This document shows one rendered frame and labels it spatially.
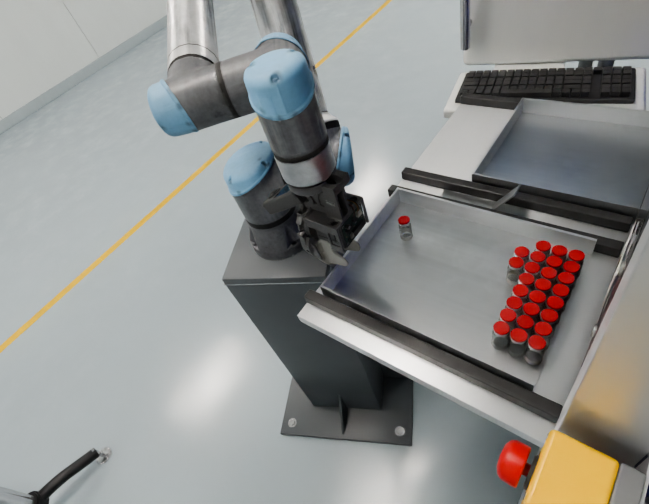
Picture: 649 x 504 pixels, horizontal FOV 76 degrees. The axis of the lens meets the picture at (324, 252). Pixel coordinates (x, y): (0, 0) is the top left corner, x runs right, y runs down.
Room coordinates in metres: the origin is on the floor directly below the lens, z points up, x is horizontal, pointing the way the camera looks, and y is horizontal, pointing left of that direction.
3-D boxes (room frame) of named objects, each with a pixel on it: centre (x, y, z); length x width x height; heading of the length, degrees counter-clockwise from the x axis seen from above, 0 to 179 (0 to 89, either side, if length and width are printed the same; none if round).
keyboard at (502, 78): (0.87, -0.67, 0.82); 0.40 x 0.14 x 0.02; 49
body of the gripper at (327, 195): (0.46, -0.03, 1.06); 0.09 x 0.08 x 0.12; 38
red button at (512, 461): (0.08, -0.10, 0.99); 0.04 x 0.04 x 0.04; 38
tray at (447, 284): (0.38, -0.18, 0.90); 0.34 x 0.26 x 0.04; 38
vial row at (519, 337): (0.28, -0.26, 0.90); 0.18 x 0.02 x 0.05; 128
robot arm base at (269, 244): (0.73, 0.08, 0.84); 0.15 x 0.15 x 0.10
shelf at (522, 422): (0.45, -0.34, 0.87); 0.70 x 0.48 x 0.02; 128
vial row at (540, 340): (0.26, -0.27, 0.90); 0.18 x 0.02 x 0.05; 128
